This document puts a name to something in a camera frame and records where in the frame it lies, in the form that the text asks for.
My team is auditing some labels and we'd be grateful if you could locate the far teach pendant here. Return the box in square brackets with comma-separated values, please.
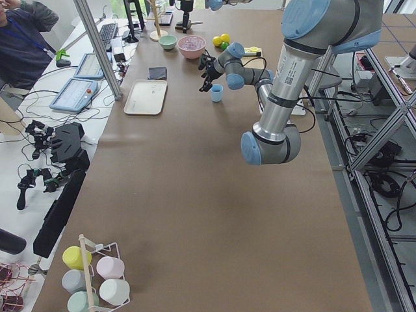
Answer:
[74, 53, 104, 80]

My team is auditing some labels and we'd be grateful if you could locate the white cup in rack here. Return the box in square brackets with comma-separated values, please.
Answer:
[99, 279, 130, 306]

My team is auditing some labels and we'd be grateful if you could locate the green bowl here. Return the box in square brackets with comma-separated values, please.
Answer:
[159, 35, 177, 51]

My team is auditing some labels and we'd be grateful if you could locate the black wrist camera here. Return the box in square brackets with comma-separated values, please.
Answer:
[198, 53, 216, 71]

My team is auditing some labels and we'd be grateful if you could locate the cream rabbit tray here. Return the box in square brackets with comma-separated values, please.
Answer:
[123, 79, 168, 116]

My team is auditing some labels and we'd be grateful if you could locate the grey cup in rack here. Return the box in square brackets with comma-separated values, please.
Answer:
[61, 269, 86, 294]

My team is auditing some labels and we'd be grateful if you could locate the pink bowl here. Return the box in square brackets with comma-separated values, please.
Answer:
[177, 35, 206, 59]

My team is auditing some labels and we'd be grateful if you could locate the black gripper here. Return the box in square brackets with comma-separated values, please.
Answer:
[180, 0, 193, 33]
[199, 63, 223, 92]

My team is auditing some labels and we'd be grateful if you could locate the wooden cutting board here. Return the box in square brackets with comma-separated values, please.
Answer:
[241, 47, 265, 70]

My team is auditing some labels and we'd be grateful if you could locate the wooden glass stand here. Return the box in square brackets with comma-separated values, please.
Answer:
[146, 0, 168, 42]

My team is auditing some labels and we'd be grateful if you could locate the white wire cup rack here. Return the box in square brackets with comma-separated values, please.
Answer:
[79, 234, 131, 311]

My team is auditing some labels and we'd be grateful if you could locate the pile of ice cubes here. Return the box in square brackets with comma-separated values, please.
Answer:
[179, 36, 205, 51]

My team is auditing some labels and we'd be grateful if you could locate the grey folded cloth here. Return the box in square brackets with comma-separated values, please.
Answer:
[148, 66, 167, 80]

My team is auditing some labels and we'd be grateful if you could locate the black bar device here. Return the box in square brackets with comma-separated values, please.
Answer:
[32, 170, 86, 258]

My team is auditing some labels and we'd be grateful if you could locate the black keyboard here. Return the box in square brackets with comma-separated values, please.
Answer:
[99, 23, 118, 52]

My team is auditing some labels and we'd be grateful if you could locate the pink cup in rack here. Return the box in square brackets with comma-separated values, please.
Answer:
[96, 256, 125, 280]

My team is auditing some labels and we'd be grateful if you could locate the light blue plastic cup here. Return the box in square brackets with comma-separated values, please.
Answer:
[210, 84, 224, 103]

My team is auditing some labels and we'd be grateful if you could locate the yellow lemon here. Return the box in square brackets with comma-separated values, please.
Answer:
[212, 36, 223, 47]
[220, 33, 230, 44]

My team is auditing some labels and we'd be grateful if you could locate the teach pendant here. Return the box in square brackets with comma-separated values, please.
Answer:
[49, 78, 98, 112]
[74, 53, 104, 80]

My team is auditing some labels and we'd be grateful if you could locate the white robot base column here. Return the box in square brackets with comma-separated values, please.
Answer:
[257, 84, 306, 116]

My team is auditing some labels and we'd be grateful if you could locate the near teach pendant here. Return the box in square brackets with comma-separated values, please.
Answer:
[49, 78, 98, 112]

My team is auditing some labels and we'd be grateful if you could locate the aluminium frame post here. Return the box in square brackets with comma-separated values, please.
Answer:
[73, 0, 122, 100]

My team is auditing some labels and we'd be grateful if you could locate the metal ice scoop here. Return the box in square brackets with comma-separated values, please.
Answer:
[175, 20, 203, 33]

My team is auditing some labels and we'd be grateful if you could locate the seated person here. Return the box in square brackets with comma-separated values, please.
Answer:
[1, 1, 59, 90]

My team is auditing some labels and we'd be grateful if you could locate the lemon half slice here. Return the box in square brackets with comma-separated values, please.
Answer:
[244, 47, 260, 53]

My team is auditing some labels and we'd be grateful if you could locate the mint cup in rack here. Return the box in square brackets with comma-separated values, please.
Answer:
[67, 291, 89, 312]

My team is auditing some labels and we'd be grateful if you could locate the steel muddler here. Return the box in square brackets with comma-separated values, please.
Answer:
[243, 51, 262, 58]

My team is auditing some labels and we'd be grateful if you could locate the yellow cup in rack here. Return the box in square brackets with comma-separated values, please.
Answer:
[62, 246, 84, 270]

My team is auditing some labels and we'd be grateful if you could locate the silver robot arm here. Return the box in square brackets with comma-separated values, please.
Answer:
[198, 0, 384, 165]
[175, 0, 250, 33]

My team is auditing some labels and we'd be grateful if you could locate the black gripper mount block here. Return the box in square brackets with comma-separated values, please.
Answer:
[51, 122, 90, 172]

